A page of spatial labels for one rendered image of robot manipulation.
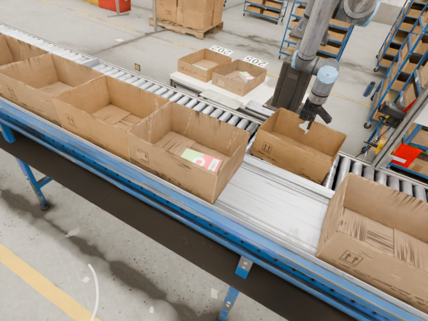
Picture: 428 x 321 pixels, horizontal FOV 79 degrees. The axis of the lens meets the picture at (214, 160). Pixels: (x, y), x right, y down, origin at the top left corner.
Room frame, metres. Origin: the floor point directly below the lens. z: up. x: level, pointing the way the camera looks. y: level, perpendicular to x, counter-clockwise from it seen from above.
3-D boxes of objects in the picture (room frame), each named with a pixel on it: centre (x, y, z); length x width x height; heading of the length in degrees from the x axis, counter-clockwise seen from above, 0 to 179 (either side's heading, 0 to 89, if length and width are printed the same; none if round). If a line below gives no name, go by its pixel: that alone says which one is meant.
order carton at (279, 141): (1.14, -0.43, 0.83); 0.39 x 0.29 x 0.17; 61
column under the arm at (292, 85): (1.70, -0.45, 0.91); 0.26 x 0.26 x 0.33; 64
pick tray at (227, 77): (1.96, -0.10, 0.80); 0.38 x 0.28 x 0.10; 152
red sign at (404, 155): (1.17, -0.99, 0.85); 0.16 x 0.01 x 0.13; 68
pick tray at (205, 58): (2.09, 0.19, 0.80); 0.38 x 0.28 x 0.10; 153
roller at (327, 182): (1.00, -0.61, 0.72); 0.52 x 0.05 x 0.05; 158
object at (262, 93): (1.95, -0.13, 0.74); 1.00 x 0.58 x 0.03; 64
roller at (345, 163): (0.98, -0.67, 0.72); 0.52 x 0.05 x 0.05; 158
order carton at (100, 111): (0.96, 0.47, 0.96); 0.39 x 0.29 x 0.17; 68
